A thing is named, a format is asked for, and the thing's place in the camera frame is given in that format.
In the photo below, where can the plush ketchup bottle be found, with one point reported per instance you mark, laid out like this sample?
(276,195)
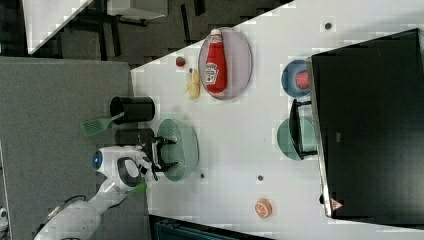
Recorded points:
(216,69)

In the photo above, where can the green plastic strainer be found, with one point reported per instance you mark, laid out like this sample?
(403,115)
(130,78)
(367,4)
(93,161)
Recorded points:
(181,149)

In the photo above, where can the black cylindrical holder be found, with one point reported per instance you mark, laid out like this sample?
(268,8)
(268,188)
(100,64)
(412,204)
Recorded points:
(133,136)
(134,109)

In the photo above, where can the green mug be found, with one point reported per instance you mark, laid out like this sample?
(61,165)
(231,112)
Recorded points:
(286,145)

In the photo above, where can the small toy strawberry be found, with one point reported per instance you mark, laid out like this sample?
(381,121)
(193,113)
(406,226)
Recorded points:
(180,61)

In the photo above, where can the green slotted spatula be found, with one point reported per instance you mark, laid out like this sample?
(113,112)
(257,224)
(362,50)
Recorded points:
(98,125)

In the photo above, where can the toy orange slice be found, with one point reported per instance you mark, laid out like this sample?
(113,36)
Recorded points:
(263,208)

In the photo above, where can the toy strawberry in bowl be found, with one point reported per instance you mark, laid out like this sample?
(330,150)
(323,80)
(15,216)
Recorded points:
(302,80)

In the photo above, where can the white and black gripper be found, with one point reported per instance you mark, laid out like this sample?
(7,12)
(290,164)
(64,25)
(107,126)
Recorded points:
(149,147)

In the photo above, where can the grey round plate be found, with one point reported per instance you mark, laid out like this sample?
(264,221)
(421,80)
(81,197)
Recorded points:
(239,64)

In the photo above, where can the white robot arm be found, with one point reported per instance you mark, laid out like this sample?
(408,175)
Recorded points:
(124,169)

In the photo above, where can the black toaster oven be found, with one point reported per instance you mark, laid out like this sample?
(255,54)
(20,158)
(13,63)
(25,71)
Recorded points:
(368,121)

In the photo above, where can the blue bowl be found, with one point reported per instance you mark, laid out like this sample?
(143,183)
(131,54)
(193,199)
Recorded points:
(288,79)

